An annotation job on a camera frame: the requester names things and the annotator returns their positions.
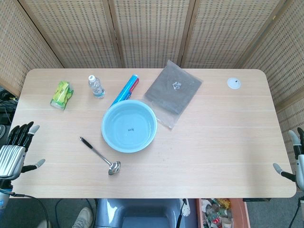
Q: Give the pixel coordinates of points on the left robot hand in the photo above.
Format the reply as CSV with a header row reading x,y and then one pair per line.
x,y
12,152

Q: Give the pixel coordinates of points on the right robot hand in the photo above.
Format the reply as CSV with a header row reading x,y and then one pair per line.
x,y
297,159

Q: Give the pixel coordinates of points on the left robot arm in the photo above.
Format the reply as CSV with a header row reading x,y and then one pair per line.
x,y
2,202

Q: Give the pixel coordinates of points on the clear plastic water bottle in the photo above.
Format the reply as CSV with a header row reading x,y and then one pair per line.
x,y
96,86

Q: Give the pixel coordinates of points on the light blue plastic basin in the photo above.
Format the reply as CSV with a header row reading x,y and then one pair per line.
x,y
129,126

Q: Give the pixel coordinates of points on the pink bin with trash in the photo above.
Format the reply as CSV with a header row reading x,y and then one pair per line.
x,y
222,213

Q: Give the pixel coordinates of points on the beige sneaker shoe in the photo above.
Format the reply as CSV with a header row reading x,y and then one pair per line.
x,y
82,218

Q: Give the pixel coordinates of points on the white black handheld device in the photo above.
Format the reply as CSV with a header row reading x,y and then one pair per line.
x,y
186,209

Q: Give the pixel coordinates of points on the blue red wrap roll box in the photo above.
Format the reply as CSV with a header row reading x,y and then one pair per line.
x,y
126,90

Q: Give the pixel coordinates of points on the grey plastic chair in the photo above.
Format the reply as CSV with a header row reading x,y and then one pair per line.
x,y
140,212

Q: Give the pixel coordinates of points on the grey cloth in clear bag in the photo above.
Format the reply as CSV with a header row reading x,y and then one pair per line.
x,y
172,91

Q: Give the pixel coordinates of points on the bamboo folding screen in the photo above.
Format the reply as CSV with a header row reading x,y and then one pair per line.
x,y
152,31

